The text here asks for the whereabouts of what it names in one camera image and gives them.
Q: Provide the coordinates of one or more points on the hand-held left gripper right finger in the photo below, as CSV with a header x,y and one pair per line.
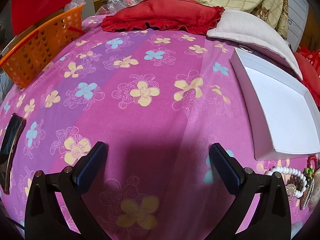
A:
x,y
223,170

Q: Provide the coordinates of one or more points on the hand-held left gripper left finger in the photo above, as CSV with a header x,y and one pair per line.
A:
x,y
91,162

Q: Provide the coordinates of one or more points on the sequin hair clip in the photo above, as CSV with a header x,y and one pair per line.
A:
x,y
290,191

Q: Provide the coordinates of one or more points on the white cardboard tray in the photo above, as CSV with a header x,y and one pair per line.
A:
x,y
280,110

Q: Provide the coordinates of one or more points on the cream polka dot scrunchie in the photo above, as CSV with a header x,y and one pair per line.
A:
x,y
317,175

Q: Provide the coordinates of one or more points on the pink floral bedsheet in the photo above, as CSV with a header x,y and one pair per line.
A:
x,y
162,120

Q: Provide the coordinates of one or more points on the black smartphone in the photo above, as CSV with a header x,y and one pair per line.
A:
x,y
11,142

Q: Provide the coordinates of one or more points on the orange plastic basket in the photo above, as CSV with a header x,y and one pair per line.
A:
x,y
37,52

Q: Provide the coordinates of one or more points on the red ruffled pillow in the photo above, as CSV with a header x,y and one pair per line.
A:
x,y
307,70
160,12

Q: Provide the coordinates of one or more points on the beige pillow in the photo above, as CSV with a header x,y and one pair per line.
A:
x,y
250,27

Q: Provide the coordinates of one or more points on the red shopping bag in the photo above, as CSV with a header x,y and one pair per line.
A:
x,y
311,51

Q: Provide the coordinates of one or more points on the white plastic bag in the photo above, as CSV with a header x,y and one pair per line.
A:
x,y
75,3

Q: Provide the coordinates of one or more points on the clear plastic bag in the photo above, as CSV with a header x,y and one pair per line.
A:
x,y
120,0

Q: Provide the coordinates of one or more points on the white slatted headboard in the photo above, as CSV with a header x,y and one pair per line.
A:
x,y
296,10

